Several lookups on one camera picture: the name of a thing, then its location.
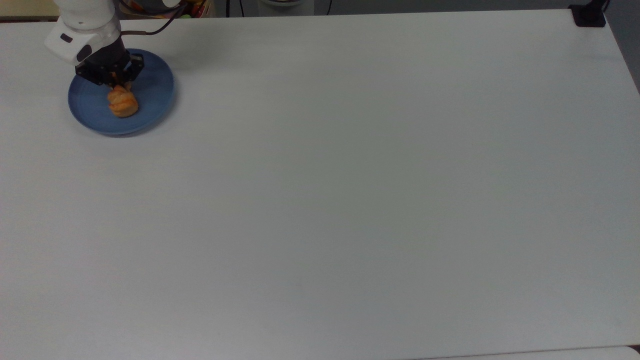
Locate orange glazed bread loaf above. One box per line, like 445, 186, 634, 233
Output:
107, 84, 139, 119

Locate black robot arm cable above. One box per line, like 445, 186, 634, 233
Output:
118, 0, 190, 37

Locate blue round plate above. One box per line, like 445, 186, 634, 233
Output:
67, 48, 175, 137

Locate black camera pole with clamp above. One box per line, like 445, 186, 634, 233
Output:
569, 0, 610, 28

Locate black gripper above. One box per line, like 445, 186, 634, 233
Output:
75, 39, 146, 92

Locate colourful background clutter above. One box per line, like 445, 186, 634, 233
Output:
119, 0, 213, 19

